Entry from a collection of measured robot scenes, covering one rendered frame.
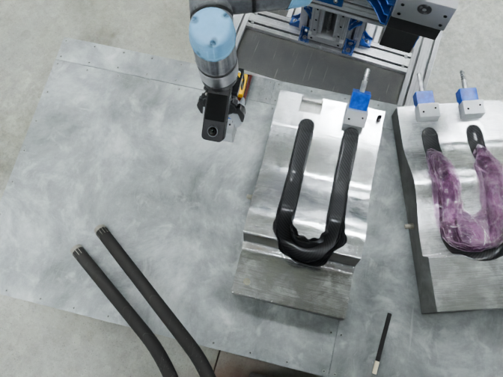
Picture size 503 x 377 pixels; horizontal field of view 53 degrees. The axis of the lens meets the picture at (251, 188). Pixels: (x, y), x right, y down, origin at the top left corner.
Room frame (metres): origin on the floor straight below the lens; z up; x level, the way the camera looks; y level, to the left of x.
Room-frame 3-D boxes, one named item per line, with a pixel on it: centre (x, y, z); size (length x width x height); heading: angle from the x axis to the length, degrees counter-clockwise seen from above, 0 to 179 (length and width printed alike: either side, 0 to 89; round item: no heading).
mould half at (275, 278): (0.29, -0.14, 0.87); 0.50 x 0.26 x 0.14; 162
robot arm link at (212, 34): (0.49, 0.04, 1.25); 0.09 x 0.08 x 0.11; 1
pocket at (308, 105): (0.52, -0.16, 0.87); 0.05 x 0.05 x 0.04; 72
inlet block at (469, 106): (0.53, -0.55, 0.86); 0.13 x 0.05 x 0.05; 179
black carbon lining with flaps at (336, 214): (0.31, -0.15, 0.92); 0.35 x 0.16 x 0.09; 162
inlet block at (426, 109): (0.53, -0.45, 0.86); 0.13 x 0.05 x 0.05; 179
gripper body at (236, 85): (0.49, 0.04, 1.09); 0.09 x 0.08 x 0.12; 162
